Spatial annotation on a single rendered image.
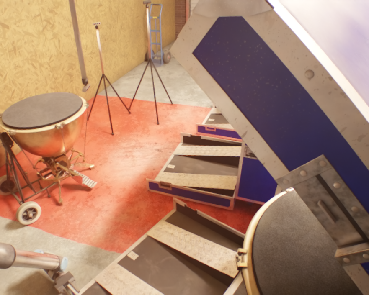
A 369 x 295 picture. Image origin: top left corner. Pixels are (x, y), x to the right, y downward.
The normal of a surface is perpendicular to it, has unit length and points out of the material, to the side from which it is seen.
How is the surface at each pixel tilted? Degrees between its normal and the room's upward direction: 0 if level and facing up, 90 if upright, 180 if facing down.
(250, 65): 90
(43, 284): 0
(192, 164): 2
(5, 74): 90
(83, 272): 0
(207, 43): 90
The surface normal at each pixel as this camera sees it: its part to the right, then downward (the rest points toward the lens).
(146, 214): 0.00, -0.83
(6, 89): 0.96, 0.15
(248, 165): -0.34, 0.52
